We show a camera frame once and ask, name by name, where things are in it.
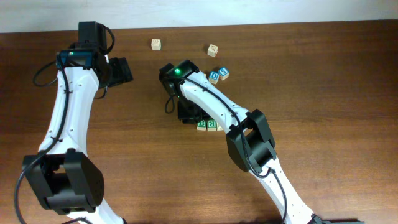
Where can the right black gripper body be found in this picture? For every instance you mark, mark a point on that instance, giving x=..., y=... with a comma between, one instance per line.
x=191, y=111

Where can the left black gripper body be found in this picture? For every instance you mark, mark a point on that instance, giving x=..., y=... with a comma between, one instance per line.
x=119, y=73

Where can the wooden block green letter B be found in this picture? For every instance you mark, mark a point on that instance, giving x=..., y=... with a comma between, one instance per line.
x=202, y=125

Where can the wooden block green letter R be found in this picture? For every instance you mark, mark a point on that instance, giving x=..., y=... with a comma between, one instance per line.
x=212, y=125

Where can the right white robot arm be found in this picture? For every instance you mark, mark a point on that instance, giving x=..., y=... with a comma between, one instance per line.
x=250, y=142

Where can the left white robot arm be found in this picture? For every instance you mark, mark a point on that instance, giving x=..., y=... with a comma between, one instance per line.
x=61, y=175

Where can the wooden block blue letter D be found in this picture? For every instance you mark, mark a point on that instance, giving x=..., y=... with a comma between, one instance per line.
x=213, y=77

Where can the far wooden block green side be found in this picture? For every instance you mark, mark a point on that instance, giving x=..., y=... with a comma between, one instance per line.
x=156, y=44

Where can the wooden block blue number 5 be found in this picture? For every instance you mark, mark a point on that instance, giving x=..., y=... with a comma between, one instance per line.
x=223, y=73

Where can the wooden block red side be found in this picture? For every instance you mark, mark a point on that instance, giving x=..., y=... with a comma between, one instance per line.
x=212, y=50

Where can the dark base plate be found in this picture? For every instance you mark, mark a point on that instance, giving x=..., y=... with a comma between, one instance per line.
x=318, y=221

